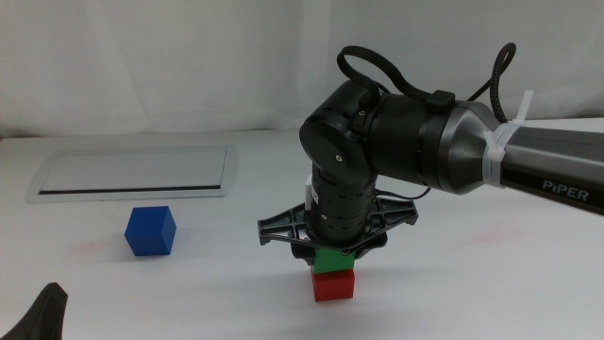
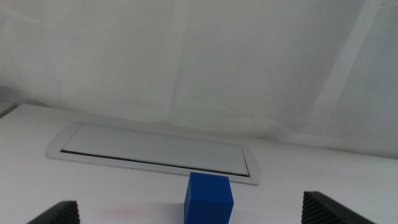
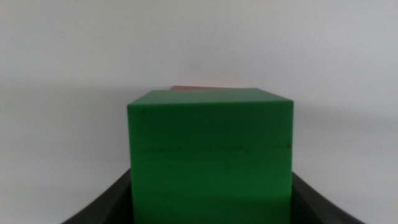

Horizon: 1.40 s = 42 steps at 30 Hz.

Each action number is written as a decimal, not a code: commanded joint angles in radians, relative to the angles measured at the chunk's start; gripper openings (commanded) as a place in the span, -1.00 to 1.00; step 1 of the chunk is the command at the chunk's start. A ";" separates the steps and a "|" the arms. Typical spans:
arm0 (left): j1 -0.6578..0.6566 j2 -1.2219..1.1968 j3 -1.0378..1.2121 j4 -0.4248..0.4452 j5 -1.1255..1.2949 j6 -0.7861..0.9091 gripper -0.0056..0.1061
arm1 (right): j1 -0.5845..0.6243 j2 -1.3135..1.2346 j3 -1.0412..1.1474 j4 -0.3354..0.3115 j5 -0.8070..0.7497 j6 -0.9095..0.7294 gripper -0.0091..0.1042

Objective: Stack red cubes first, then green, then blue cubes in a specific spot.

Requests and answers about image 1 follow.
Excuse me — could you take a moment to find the green cube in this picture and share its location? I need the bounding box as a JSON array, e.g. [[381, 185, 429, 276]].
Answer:
[[312, 247, 357, 276]]

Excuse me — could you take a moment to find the red cube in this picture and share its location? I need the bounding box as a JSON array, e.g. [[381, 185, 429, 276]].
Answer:
[[310, 268, 356, 302]]

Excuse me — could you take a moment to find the blue cube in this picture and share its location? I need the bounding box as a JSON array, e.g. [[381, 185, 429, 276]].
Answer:
[[124, 205, 177, 258]]

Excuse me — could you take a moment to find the white zip tie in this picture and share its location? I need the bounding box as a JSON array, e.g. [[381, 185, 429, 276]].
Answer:
[[481, 90, 535, 190]]

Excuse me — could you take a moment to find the white cloth backdrop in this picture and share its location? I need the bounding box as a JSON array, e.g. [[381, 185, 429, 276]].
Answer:
[[0, 0, 604, 139]]

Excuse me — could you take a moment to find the thin black camera cable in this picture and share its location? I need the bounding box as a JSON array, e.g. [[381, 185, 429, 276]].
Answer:
[[375, 186, 432, 200]]

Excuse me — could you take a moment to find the black flat braided cable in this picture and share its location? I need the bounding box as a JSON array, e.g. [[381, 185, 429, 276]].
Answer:
[[336, 44, 457, 113]]

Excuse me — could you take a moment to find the silver table cable hatch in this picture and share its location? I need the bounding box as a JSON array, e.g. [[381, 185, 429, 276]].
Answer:
[[25, 144, 240, 204]]

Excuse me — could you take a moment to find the black corrugated cable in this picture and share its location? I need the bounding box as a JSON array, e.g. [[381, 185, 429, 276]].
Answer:
[[466, 42, 517, 125]]

